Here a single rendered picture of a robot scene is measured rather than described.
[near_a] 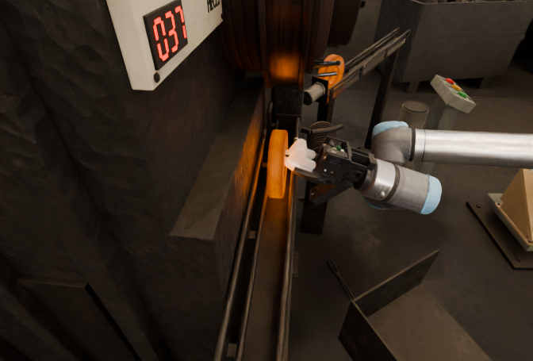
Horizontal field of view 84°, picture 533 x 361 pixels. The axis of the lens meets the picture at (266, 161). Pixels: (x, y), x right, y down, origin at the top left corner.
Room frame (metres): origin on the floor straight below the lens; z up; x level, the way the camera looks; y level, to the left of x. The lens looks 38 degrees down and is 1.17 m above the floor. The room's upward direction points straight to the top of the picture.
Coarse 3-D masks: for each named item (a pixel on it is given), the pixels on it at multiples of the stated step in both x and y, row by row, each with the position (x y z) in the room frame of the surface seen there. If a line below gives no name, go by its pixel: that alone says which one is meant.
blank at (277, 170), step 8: (272, 136) 0.53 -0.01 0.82; (280, 136) 0.53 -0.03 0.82; (272, 144) 0.51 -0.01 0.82; (280, 144) 0.51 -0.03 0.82; (272, 152) 0.49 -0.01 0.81; (280, 152) 0.49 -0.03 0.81; (272, 160) 0.48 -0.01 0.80; (280, 160) 0.48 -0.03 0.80; (272, 168) 0.47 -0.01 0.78; (280, 168) 0.47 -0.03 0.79; (272, 176) 0.47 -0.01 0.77; (280, 176) 0.46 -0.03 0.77; (272, 184) 0.46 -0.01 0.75; (280, 184) 0.46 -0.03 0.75; (272, 192) 0.46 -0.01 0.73; (280, 192) 0.46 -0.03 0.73
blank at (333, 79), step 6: (324, 60) 1.15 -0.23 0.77; (330, 60) 1.14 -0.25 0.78; (336, 60) 1.17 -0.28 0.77; (342, 60) 1.20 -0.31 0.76; (330, 66) 1.13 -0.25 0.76; (336, 66) 1.17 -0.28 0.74; (342, 66) 1.20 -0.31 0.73; (318, 72) 1.13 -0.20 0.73; (324, 72) 1.11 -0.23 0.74; (342, 72) 1.21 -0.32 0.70; (324, 78) 1.11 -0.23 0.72; (330, 78) 1.20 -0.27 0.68; (336, 78) 1.19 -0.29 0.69; (330, 84) 1.15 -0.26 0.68
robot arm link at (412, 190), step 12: (396, 168) 0.50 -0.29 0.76; (396, 180) 0.48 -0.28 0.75; (408, 180) 0.48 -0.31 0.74; (420, 180) 0.49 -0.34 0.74; (432, 180) 0.49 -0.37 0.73; (396, 192) 0.46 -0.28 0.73; (408, 192) 0.46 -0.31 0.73; (420, 192) 0.46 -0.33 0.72; (432, 192) 0.47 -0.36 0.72; (396, 204) 0.47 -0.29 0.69; (408, 204) 0.46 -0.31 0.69; (420, 204) 0.45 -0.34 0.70; (432, 204) 0.45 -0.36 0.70
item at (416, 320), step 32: (384, 288) 0.26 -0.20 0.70; (416, 288) 0.31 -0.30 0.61; (352, 320) 0.22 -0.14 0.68; (384, 320) 0.25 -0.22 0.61; (416, 320) 0.25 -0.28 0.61; (448, 320) 0.25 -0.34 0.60; (352, 352) 0.20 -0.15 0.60; (384, 352) 0.16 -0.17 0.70; (416, 352) 0.20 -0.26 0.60; (448, 352) 0.20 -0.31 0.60; (480, 352) 0.20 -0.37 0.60
